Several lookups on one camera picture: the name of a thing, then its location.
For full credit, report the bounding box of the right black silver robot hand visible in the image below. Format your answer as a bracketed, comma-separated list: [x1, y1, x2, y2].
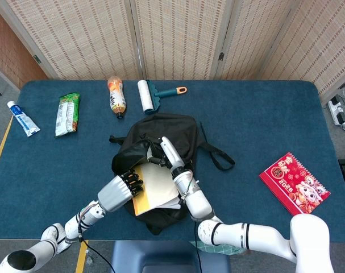
[146, 136, 186, 174]

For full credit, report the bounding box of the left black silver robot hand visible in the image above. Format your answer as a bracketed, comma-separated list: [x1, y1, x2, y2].
[97, 168, 144, 213]

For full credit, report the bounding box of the black backpack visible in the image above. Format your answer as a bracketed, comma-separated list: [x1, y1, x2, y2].
[109, 113, 236, 235]

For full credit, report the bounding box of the yellow and white book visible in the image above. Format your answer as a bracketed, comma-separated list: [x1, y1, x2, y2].
[131, 162, 181, 217]

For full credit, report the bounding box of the teal lint roller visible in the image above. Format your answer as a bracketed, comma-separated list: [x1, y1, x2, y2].
[137, 79, 188, 116]

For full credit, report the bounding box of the blue plastic chair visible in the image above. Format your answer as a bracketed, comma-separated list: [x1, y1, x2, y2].
[109, 240, 231, 273]

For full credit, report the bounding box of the orange drink bottle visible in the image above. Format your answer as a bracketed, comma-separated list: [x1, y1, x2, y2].
[107, 76, 127, 119]

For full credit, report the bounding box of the green white snack bag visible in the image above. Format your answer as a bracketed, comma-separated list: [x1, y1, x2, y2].
[54, 92, 81, 139]

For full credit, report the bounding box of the blue felt table cover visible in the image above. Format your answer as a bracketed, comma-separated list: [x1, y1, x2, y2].
[0, 80, 345, 243]

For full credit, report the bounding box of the green checkered cloth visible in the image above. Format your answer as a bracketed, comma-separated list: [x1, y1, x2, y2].
[196, 241, 247, 255]

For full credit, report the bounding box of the woven folding screen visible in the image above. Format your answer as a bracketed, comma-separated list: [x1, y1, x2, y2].
[0, 0, 345, 97]

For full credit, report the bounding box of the white blue toothpaste tube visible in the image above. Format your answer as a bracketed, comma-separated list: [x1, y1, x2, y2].
[6, 101, 41, 138]

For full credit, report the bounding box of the red spiral desk calendar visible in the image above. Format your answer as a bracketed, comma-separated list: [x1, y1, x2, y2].
[258, 152, 331, 216]

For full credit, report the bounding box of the white power strip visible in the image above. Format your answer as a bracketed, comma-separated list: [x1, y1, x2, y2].
[327, 95, 345, 126]

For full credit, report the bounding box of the black cable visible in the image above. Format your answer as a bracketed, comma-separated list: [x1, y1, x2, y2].
[192, 218, 203, 273]
[80, 238, 116, 273]

